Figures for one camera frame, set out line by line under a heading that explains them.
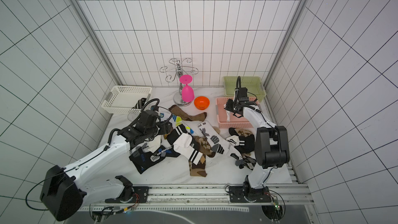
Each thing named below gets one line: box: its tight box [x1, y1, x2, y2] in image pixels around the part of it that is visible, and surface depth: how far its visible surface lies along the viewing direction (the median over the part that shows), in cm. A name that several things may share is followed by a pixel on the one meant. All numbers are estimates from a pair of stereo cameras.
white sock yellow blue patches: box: [168, 113, 193, 133], surface depth 100 cm
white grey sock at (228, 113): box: [225, 110, 232, 123], surface depth 91 cm
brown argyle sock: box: [188, 135, 217, 178], surface depth 84 cm
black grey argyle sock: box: [235, 155, 257, 171], surface depth 82 cm
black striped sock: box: [131, 97, 147, 109], surface depth 105 cm
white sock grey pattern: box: [196, 120, 244, 161], surface depth 87 cm
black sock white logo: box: [128, 144, 181, 175], surface depth 85 cm
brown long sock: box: [168, 104, 207, 122], surface depth 102 cm
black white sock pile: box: [225, 127, 256, 155], surface depth 89 cm
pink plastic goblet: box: [179, 74, 195, 103], surface depth 92 cm
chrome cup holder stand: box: [159, 57, 199, 107], surface depth 94 cm
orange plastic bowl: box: [193, 95, 210, 111], surface depth 108 cm
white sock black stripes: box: [173, 132, 203, 165], surface depth 86 cm
